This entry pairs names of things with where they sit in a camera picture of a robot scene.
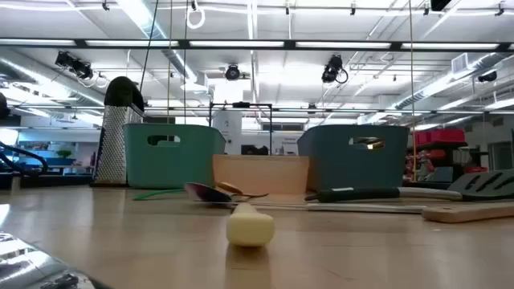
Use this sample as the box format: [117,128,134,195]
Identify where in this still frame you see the green plastic bin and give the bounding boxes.
[122,123,226,190]

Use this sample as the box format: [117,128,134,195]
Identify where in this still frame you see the steel box grater black handle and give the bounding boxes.
[88,75,146,188]

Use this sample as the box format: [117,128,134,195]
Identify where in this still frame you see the white hanging ring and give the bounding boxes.
[186,6,206,31]

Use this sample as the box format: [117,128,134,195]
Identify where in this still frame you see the thin hanging cord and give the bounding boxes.
[166,0,174,125]

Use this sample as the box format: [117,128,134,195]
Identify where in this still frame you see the black slotted spatula steel handle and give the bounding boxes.
[304,168,514,204]

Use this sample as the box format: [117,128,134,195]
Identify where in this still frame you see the white pillar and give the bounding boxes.
[212,110,243,156]

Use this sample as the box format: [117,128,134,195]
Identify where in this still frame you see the blue plastic bin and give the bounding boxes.
[296,124,410,192]

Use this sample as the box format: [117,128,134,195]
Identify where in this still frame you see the black hanging cable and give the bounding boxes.
[139,0,161,94]

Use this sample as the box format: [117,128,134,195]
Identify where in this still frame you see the wooden spatula with label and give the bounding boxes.
[421,201,514,225]

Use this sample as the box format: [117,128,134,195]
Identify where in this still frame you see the orange plastic bin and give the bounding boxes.
[211,154,311,196]

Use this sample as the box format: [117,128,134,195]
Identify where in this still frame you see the storage shelf with items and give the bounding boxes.
[403,140,491,185]

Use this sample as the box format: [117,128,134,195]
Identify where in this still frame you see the red storage bins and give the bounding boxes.
[415,128,467,146]

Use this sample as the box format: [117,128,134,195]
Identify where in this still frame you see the blue-handled spoon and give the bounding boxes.
[215,181,269,199]

